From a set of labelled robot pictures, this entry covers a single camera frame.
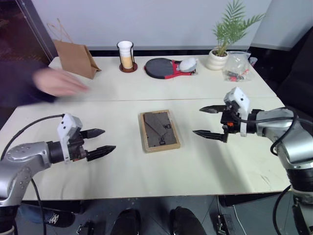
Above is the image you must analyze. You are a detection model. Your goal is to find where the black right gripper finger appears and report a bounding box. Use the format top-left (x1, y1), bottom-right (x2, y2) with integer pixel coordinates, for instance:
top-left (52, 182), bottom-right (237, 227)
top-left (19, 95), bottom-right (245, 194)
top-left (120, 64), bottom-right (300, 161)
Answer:
top-left (199, 104), bottom-right (225, 115)
top-left (192, 130), bottom-right (225, 142)

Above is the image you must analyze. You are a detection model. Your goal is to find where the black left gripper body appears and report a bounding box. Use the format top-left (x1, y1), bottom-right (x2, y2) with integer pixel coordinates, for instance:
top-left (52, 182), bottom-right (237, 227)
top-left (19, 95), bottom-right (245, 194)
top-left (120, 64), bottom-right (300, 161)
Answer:
top-left (67, 129), bottom-right (89, 163)

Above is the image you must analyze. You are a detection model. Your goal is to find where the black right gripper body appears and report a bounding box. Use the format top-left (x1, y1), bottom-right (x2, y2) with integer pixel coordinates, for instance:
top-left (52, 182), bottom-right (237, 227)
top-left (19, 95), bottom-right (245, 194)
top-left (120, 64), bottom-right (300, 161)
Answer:
top-left (220, 102), bottom-right (242, 143)

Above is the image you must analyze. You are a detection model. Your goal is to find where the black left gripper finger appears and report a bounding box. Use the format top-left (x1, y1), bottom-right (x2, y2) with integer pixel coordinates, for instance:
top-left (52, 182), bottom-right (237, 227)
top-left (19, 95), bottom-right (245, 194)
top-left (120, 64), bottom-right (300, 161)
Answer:
top-left (80, 127), bottom-right (106, 140)
top-left (87, 145), bottom-right (117, 162)

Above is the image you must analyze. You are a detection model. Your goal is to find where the person's bare hand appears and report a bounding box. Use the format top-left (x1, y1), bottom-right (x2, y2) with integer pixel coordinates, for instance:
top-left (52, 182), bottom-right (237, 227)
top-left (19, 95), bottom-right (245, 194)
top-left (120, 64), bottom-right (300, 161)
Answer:
top-left (32, 67), bottom-right (90, 97)

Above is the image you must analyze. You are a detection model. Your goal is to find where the clear plastic bag of parts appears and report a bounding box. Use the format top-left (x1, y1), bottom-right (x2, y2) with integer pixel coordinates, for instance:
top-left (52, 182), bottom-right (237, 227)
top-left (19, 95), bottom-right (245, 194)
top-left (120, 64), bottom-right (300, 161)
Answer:
top-left (222, 50), bottom-right (258, 83)

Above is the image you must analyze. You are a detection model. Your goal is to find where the white grey rounded object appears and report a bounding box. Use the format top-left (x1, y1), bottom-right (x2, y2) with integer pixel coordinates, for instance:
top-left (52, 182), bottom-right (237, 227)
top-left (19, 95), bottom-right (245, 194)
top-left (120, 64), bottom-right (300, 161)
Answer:
top-left (179, 58), bottom-right (199, 73)

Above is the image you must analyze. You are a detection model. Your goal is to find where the green plant in white pot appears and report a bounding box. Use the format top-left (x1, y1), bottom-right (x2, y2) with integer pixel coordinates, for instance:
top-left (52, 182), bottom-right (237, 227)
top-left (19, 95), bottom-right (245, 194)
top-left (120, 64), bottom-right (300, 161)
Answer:
top-left (207, 0), bottom-right (267, 71)

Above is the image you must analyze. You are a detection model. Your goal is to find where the black red table tennis paddle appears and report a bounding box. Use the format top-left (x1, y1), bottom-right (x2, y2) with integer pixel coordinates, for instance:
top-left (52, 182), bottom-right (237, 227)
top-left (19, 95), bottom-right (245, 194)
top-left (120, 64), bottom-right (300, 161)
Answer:
top-left (144, 57), bottom-right (199, 80)

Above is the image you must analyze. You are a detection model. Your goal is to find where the black shoe with white print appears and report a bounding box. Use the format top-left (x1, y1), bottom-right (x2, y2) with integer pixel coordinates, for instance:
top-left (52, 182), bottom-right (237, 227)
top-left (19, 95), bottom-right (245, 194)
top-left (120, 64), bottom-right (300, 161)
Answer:
top-left (45, 210), bottom-right (76, 229)

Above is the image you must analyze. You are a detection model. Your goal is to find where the brown paper bag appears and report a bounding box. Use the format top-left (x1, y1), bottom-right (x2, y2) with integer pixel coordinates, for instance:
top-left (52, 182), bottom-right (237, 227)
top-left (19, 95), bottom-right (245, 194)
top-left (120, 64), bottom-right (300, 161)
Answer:
top-left (46, 18), bottom-right (102, 80)

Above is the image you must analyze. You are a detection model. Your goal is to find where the cup stack in holder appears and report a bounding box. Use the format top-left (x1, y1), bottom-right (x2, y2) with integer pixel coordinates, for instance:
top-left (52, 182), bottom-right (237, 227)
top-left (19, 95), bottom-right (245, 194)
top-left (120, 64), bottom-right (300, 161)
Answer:
top-left (116, 40), bottom-right (138, 73)

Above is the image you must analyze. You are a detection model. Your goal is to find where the dark rounded shape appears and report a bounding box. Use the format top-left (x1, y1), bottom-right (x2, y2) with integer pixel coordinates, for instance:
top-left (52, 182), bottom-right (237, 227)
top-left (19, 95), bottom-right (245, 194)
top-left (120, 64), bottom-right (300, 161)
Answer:
top-left (169, 206), bottom-right (207, 235)

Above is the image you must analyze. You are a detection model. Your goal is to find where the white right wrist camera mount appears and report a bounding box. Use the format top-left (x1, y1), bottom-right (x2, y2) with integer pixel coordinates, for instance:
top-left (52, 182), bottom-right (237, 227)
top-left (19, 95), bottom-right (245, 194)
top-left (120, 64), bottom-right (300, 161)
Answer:
top-left (223, 86), bottom-right (251, 138)

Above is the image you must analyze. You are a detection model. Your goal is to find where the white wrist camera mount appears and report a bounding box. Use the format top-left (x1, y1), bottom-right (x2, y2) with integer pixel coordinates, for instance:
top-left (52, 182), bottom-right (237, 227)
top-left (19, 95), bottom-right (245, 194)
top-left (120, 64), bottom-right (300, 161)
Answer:
top-left (57, 113), bottom-right (84, 165)
top-left (223, 86), bottom-right (251, 138)

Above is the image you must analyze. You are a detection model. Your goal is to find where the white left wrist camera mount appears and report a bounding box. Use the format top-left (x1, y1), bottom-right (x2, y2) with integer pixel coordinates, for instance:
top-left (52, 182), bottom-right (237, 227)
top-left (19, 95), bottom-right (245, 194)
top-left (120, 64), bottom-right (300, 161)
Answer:
top-left (57, 113), bottom-right (84, 165)

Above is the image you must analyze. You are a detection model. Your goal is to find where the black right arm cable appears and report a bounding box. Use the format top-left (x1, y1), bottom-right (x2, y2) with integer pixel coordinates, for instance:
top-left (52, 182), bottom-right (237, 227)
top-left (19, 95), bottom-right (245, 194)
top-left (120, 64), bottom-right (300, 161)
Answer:
top-left (233, 109), bottom-right (300, 235)

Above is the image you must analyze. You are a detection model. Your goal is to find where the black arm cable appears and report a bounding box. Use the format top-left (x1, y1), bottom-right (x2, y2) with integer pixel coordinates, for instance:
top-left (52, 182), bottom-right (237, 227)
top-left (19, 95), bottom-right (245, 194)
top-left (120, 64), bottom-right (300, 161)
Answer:
top-left (233, 109), bottom-right (300, 235)
top-left (0, 114), bottom-right (65, 235)

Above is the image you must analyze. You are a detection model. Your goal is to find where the wooden framed dark picture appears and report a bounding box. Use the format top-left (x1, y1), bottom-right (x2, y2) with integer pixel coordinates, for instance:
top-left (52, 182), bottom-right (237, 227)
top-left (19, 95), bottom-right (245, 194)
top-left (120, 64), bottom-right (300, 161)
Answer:
top-left (138, 109), bottom-right (182, 154)

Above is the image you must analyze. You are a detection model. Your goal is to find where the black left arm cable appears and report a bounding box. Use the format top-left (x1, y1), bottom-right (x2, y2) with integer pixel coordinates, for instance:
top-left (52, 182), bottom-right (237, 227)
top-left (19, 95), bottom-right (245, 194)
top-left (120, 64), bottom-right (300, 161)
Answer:
top-left (0, 114), bottom-right (65, 235)

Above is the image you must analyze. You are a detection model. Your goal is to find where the black metal bracket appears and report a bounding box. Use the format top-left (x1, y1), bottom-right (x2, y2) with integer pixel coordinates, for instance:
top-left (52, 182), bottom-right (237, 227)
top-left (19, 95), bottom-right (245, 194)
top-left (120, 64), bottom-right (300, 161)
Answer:
top-left (214, 212), bottom-right (233, 235)
top-left (75, 221), bottom-right (95, 235)

